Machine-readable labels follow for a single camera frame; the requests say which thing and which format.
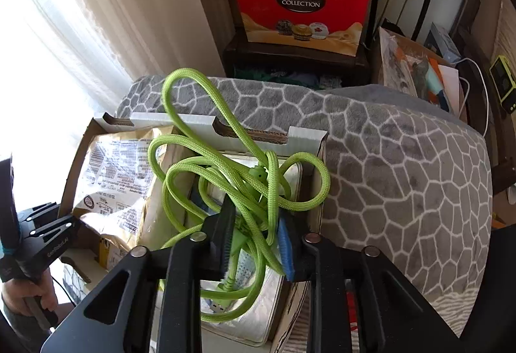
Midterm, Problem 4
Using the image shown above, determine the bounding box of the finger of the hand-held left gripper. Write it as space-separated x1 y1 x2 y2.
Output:
24 215 79 240
18 202 61 222

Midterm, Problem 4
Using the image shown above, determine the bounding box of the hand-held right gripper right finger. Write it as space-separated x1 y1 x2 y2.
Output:
276 216 460 353

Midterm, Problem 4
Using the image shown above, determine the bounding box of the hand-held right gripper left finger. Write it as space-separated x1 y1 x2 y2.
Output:
40 198 238 353

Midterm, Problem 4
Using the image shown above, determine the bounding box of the yellow packet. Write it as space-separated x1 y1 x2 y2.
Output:
97 236 134 271

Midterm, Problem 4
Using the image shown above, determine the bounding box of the green braided cable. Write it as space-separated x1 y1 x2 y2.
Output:
147 68 331 323

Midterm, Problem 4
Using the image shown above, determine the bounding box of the clear phone case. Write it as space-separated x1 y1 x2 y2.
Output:
185 153 304 346

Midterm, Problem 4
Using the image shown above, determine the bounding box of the gold snack packet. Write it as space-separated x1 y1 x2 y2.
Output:
74 126 190 253

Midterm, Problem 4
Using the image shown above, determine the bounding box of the person's left hand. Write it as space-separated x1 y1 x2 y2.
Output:
0 268 59 327

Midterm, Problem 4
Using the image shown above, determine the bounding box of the grey white patterned blanket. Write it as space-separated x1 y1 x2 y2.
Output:
60 75 494 353

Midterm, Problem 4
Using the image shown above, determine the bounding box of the dark brown low stand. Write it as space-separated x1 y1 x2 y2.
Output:
223 34 372 88

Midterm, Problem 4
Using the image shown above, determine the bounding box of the white curtain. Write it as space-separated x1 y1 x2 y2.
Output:
0 0 226 160

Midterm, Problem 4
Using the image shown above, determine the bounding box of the cardboard box of small things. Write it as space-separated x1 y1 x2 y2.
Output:
371 26 462 116

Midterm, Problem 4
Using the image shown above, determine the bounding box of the light blue box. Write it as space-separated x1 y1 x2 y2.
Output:
423 23 460 64

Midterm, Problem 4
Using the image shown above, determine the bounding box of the black speaker stand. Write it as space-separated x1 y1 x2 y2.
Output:
413 0 438 41
369 0 383 43

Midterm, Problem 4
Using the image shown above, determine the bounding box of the green yellow radio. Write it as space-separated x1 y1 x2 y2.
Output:
490 55 516 114

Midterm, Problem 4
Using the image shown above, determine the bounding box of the brown cushioned sofa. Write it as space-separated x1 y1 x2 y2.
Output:
457 0 516 192

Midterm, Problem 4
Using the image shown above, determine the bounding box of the white cable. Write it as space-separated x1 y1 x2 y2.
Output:
455 57 490 136

